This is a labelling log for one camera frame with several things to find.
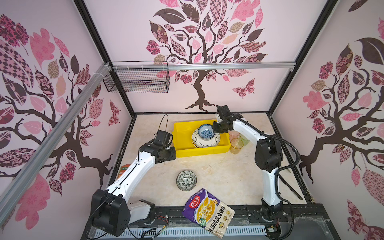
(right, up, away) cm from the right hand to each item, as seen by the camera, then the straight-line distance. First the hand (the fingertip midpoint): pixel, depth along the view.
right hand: (214, 127), depth 98 cm
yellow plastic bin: (-22, -4, +11) cm, 25 cm away
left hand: (-26, -17, -16) cm, 34 cm away
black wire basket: (-59, +39, +24) cm, 75 cm away
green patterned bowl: (-18, -31, -12) cm, 38 cm away
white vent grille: (-23, -51, -28) cm, 62 cm away
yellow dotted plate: (-6, -11, 0) cm, 13 cm away
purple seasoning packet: (-8, -42, -23) cm, 48 cm away
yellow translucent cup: (+15, -12, 0) cm, 19 cm away
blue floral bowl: (-5, -3, +3) cm, 7 cm away
